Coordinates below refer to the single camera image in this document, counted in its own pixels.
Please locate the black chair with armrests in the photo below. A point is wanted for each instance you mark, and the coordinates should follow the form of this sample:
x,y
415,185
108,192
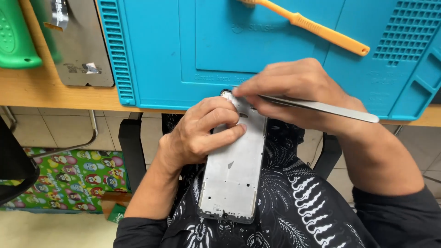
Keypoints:
x,y
132,151

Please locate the person's left hand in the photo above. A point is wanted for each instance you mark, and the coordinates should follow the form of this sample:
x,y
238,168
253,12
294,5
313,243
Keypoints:
x,y
193,137

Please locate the person's right hand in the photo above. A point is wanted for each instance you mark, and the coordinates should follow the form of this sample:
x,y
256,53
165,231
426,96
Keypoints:
x,y
303,93

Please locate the brown cardboard piece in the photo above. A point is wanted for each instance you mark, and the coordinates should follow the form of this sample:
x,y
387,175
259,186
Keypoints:
x,y
115,198

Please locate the black patterned shirt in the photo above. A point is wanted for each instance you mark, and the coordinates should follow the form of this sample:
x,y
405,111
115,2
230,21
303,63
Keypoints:
x,y
303,206

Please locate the blue silicone repair mat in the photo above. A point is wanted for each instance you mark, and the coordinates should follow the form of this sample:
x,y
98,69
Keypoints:
x,y
165,51

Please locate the steel tweezers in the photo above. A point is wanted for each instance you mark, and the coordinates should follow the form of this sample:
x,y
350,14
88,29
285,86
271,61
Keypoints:
x,y
327,108

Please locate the black chair with metal legs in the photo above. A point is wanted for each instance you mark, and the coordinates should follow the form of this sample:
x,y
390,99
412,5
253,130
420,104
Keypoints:
x,y
13,165

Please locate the silver phone frame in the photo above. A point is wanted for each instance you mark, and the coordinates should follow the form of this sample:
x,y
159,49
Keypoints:
x,y
230,179

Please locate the colourful cartoon wrapped box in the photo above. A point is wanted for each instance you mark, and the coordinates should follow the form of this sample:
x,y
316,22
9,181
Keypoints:
x,y
75,179

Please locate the person's right fingers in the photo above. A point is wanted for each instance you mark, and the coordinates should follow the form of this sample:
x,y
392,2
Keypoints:
x,y
262,88

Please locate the green printed packet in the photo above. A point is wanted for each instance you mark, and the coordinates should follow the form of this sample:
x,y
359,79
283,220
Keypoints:
x,y
117,213

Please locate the grey metal phone plate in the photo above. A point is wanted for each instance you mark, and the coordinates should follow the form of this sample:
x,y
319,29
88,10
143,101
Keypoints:
x,y
81,51

